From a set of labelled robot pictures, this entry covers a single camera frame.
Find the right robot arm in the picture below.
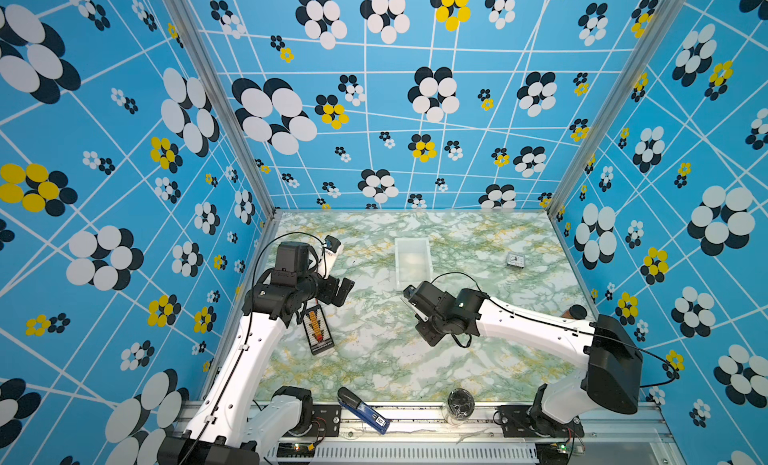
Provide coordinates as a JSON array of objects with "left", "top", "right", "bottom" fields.
[{"left": 403, "top": 281, "right": 643, "bottom": 438}]

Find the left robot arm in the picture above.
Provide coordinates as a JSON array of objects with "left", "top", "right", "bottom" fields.
[{"left": 156, "top": 232, "right": 354, "bottom": 464}]

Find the white plastic bin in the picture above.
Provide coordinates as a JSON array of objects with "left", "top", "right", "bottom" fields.
[{"left": 395, "top": 238, "right": 433, "bottom": 289}]

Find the small silver square object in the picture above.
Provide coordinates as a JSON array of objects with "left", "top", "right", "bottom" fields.
[{"left": 505, "top": 253, "right": 525, "bottom": 269}]

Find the clear glass jar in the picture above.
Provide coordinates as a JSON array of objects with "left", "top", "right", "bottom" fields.
[{"left": 443, "top": 388, "right": 475, "bottom": 424}]

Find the blue black utility knife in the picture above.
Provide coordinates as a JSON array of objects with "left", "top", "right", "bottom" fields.
[{"left": 337, "top": 387, "right": 391, "bottom": 435}]

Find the small dark round object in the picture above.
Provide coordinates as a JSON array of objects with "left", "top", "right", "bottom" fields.
[{"left": 563, "top": 304, "right": 589, "bottom": 320}]

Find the aluminium front rail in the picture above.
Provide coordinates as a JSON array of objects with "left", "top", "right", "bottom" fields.
[{"left": 158, "top": 402, "right": 684, "bottom": 464}]

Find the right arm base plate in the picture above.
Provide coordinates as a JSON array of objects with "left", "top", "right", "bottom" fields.
[{"left": 492, "top": 405, "right": 584, "bottom": 441}]

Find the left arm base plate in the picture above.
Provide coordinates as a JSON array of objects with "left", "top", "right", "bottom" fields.
[{"left": 284, "top": 404, "right": 342, "bottom": 439}]

